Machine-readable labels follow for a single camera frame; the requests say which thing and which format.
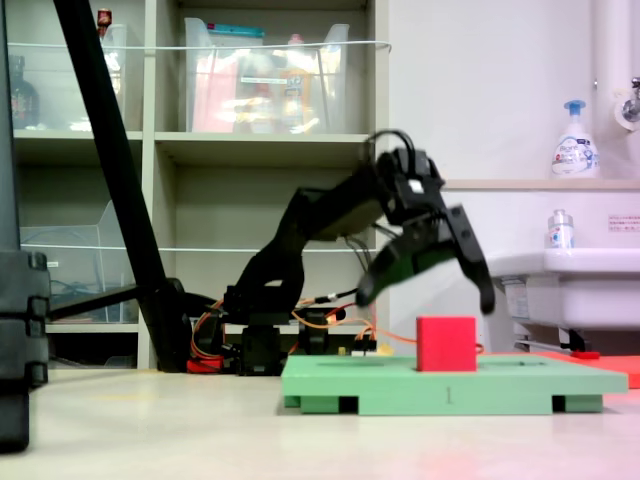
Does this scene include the small clear silver-capped bottle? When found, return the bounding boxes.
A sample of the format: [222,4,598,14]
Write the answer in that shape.
[544,208,576,250]

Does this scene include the white shelf cord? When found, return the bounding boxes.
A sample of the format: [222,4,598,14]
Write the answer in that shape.
[7,40,394,52]
[19,240,397,253]

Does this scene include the green shape-hole board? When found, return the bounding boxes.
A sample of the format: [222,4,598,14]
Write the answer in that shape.
[279,353,629,417]

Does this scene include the long orange wire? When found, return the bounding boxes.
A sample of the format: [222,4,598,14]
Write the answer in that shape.
[291,297,485,355]

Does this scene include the dark glass bottle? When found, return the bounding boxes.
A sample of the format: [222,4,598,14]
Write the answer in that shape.
[8,54,41,130]

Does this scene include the red and black table clamp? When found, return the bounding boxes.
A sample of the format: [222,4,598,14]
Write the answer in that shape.
[187,355,225,374]

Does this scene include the black arm wire bundle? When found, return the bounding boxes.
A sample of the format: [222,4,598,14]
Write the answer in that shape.
[344,224,396,282]

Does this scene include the clear plastic bin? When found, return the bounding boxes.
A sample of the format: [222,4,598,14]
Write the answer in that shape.
[19,199,142,322]
[7,22,129,132]

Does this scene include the white sink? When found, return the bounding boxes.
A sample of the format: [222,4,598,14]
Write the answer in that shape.
[482,247,640,352]

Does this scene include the thin orange wires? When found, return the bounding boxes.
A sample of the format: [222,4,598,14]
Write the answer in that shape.
[189,298,225,360]

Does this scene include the red square block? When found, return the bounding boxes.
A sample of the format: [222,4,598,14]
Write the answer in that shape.
[415,315,478,374]

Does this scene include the clear bin with packages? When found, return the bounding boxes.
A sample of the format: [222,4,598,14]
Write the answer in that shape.
[183,17,351,135]

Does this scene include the black gripper wire loop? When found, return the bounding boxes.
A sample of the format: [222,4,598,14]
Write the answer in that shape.
[363,128,418,164]

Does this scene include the beige shelf unit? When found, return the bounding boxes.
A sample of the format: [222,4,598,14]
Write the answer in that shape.
[4,0,391,371]

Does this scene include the white blue-pump soap bottle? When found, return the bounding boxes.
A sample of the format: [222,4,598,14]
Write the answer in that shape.
[551,99,601,180]

